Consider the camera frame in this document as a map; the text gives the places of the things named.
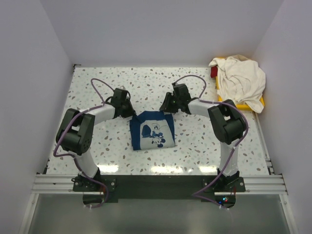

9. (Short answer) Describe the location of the yellow plastic tray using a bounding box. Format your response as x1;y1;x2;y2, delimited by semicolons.
214;57;266;112

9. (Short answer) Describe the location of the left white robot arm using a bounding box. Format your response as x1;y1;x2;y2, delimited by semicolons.
53;88;135;191

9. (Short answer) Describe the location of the blue mickey t shirt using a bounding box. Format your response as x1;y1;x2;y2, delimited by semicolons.
129;111;175;151

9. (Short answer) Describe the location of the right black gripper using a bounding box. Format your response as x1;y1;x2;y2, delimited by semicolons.
159;93;181;114

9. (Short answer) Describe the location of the cream white t shirt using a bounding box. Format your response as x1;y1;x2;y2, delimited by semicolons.
208;55;267;114

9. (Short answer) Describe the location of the aluminium frame rail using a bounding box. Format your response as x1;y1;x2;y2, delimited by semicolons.
30;156;290;195

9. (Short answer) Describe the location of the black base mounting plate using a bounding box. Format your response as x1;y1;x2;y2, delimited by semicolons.
71;175;246;208

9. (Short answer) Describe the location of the red cloth item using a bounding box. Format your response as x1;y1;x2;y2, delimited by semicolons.
211;66;218;78

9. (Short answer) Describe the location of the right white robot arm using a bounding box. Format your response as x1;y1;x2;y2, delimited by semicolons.
160;83;248;192

